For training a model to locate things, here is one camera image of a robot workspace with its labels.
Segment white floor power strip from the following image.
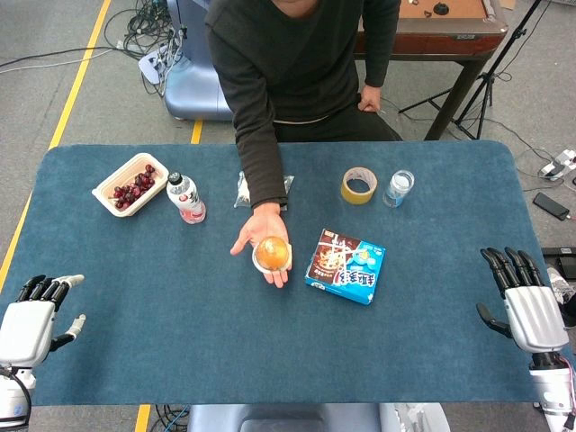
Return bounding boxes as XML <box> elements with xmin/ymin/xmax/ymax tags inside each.
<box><xmin>138</xmin><ymin>47</ymin><xmax>170</xmax><ymax>86</ymax></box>

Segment person torso black clothing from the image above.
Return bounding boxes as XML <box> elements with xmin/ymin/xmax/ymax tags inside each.
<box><xmin>211</xmin><ymin>0</ymin><xmax>404</xmax><ymax>143</ymax></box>

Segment black smartphone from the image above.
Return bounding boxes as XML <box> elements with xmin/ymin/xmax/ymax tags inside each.
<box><xmin>533</xmin><ymin>192</ymin><xmax>572</xmax><ymax>221</ymax></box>

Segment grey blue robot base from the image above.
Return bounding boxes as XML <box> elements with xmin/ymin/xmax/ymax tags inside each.
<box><xmin>186</xmin><ymin>403</ymin><xmax>451</xmax><ymax>432</ymax></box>

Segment person right hand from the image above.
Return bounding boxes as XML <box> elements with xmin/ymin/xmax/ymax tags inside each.
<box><xmin>229</xmin><ymin>202</ymin><xmax>293</xmax><ymax>289</ymax></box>

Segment person right arm black sleeve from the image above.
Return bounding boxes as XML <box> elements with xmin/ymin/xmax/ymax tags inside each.
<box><xmin>205</xmin><ymin>13</ymin><xmax>289</xmax><ymax>211</ymax></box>

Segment yellow tape roll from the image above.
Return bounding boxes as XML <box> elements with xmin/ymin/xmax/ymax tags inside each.
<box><xmin>340</xmin><ymin>166</ymin><xmax>379</xmax><ymax>206</ymax></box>

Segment clear plastic bag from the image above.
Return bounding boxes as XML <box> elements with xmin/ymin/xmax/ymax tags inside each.
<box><xmin>233</xmin><ymin>170</ymin><xmax>296</xmax><ymax>212</ymax></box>

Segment person left hand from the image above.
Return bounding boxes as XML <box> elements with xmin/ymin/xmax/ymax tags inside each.
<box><xmin>358</xmin><ymin>85</ymin><xmax>383</xmax><ymax>113</ymax></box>

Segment white pink drink bottle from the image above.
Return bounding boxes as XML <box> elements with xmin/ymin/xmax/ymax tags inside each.
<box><xmin>166</xmin><ymin>171</ymin><xmax>207</xmax><ymax>225</ymax></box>

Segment light blue machine base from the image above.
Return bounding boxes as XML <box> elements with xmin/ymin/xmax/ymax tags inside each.
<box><xmin>162</xmin><ymin>0</ymin><xmax>235</xmax><ymax>122</ymax></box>

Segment clear plastic water bottle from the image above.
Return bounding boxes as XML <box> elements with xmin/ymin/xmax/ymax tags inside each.
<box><xmin>382</xmin><ymin>169</ymin><xmax>416</xmax><ymax>209</ymax></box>

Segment black tripod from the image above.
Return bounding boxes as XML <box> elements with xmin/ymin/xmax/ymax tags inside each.
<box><xmin>398</xmin><ymin>0</ymin><xmax>544</xmax><ymax>140</ymax></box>

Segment black flat device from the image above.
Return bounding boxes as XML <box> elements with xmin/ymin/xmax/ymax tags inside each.
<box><xmin>541</xmin><ymin>246</ymin><xmax>576</xmax><ymax>271</ymax></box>

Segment red cherries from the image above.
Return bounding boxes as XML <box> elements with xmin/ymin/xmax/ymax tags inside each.
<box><xmin>110</xmin><ymin>164</ymin><xmax>157</xmax><ymax>211</ymax></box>

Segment long black floor cable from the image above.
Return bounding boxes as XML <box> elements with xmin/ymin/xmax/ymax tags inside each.
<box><xmin>0</xmin><ymin>44</ymin><xmax>122</xmax><ymax>69</ymax></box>

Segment orange jelly cup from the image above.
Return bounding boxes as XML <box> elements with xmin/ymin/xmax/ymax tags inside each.
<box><xmin>251</xmin><ymin>236</ymin><xmax>293</xmax><ymax>275</ymax></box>

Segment robot right hand silver black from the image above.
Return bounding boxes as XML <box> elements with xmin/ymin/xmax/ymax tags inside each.
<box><xmin>475</xmin><ymin>246</ymin><xmax>571</xmax><ymax>355</ymax></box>

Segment beige food tray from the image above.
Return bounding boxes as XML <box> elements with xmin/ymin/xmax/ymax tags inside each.
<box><xmin>91</xmin><ymin>152</ymin><xmax>170</xmax><ymax>219</ymax></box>

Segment robot left hand silver black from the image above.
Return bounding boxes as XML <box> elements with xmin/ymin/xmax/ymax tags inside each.
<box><xmin>0</xmin><ymin>273</ymin><xmax>86</xmax><ymax>368</ymax></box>

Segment white power strip with plugs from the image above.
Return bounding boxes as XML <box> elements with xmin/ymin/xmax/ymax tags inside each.
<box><xmin>538</xmin><ymin>149</ymin><xmax>576</xmax><ymax>181</ymax></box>

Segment grey sneaker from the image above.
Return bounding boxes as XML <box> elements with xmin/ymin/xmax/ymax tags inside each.
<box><xmin>546</xmin><ymin>267</ymin><xmax>576</xmax><ymax>305</ymax></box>

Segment person arm black sleeve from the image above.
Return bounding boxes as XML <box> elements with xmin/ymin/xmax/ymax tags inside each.
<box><xmin>205</xmin><ymin>13</ymin><xmax>289</xmax><ymax>211</ymax></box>
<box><xmin>359</xmin><ymin>0</ymin><xmax>402</xmax><ymax>89</ymax></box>

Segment wooden pool table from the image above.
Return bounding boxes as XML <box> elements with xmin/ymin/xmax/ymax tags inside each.
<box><xmin>354</xmin><ymin>0</ymin><xmax>509</xmax><ymax>141</ymax></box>

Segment blue table mat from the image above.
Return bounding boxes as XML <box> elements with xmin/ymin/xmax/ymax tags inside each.
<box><xmin>8</xmin><ymin>139</ymin><xmax>576</xmax><ymax>406</ymax></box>

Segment person left arm black sleeve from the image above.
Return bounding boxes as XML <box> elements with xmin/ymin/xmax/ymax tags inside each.
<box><xmin>359</xmin><ymin>0</ymin><xmax>402</xmax><ymax>89</ymax></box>

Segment blue snack box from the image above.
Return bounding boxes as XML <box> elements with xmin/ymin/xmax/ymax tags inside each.
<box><xmin>304</xmin><ymin>228</ymin><xmax>387</xmax><ymax>306</ymax></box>

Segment black cable tangle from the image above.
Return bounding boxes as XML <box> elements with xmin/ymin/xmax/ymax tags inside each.
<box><xmin>103</xmin><ymin>0</ymin><xmax>188</xmax><ymax>98</ymax></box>

